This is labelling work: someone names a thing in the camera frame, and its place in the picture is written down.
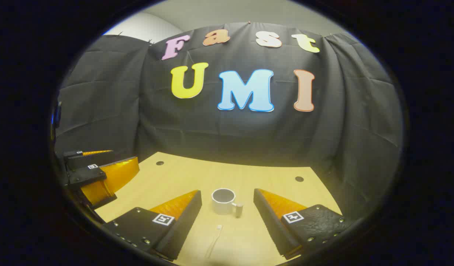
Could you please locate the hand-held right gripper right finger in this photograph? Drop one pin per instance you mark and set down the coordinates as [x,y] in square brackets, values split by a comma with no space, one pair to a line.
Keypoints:
[267,221]

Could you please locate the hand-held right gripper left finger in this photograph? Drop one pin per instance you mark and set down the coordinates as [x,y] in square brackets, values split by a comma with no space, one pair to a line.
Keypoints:
[184,225]

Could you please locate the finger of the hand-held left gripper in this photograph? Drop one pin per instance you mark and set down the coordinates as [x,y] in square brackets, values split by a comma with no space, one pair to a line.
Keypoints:
[83,176]
[79,159]

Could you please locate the beige toothbrush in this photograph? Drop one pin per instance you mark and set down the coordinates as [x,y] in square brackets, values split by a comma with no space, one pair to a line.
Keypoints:
[219,227]

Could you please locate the white cup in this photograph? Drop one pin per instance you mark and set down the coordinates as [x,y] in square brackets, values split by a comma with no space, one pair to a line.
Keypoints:
[221,207]

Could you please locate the wooden desktop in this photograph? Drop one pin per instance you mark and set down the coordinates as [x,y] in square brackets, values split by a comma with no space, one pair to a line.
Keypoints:
[234,177]

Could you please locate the black backdrop cloth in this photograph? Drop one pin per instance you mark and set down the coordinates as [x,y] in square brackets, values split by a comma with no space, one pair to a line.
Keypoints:
[227,133]

